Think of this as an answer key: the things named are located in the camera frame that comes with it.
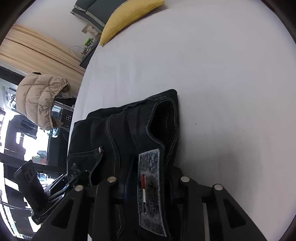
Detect black denim pants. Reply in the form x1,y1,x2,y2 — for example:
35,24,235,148
67,89,180,240

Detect beige puffer jacket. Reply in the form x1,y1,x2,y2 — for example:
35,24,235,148
16,73,74,131

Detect dark grey nightstand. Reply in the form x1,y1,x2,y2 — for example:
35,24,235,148
79,42,98,69

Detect beige curtain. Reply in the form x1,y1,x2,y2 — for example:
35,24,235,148
1,25,85,95

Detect dark grey upholstered headboard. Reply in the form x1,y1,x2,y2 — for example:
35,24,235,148
71,0,125,33

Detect yellow cushion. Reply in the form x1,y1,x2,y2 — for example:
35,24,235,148
99,0,165,46

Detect bed with white sheet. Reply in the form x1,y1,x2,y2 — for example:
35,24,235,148
73,1,295,240

